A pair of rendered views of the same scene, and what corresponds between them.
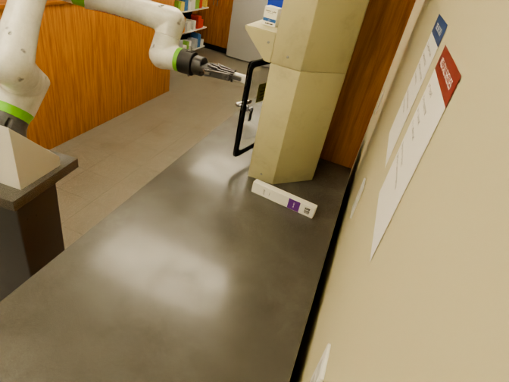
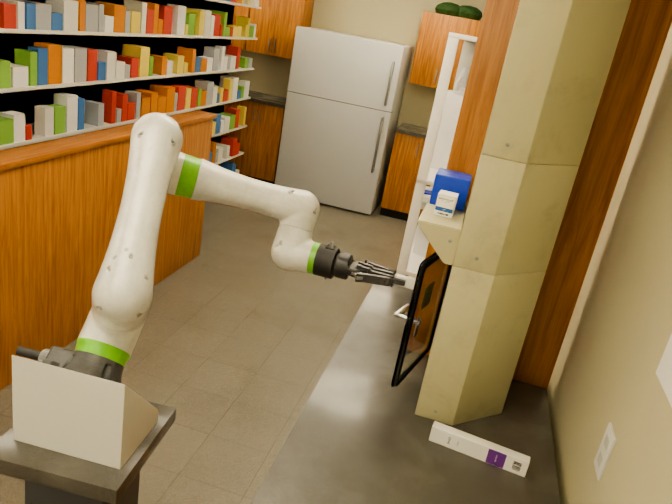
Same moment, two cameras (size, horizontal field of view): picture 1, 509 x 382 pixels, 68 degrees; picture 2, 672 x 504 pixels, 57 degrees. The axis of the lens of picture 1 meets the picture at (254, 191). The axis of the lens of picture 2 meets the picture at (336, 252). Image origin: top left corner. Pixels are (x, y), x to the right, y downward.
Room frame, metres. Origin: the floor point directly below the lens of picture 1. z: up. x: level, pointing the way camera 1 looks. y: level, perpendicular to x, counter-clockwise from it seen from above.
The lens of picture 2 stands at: (-0.18, 0.40, 1.96)
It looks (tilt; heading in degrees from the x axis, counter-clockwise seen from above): 21 degrees down; 358
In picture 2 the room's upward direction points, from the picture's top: 10 degrees clockwise
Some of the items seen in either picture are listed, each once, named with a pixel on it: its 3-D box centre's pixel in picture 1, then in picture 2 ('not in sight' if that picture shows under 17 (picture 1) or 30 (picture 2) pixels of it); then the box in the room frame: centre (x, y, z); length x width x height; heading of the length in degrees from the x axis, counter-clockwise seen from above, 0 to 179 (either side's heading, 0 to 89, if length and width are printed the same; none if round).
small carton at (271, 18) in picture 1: (272, 16); (446, 203); (1.46, 0.07, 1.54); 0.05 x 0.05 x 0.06; 74
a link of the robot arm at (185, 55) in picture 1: (188, 61); (328, 260); (1.47, 0.36, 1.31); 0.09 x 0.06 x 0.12; 167
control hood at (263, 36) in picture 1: (271, 37); (441, 226); (1.51, 0.06, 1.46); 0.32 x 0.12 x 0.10; 167
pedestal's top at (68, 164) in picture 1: (9, 170); (87, 435); (1.06, 0.87, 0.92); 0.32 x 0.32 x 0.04; 82
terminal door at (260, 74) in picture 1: (261, 104); (424, 311); (1.51, 0.05, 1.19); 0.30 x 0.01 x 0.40; 153
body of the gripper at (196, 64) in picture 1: (205, 67); (352, 268); (1.46, 0.29, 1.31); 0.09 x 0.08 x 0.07; 77
